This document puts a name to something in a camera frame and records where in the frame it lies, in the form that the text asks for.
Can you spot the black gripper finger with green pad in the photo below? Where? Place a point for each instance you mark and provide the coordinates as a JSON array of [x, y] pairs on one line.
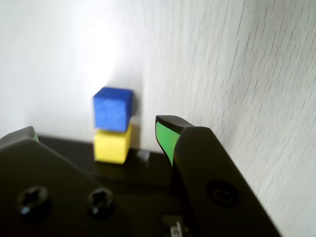
[[37, 177], [205, 172]]

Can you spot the blue wooden cube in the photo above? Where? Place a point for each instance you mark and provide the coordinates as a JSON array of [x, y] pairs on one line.
[[111, 111]]

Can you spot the yellow wooden cube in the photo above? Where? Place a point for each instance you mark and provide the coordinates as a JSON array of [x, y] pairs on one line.
[[109, 148]]

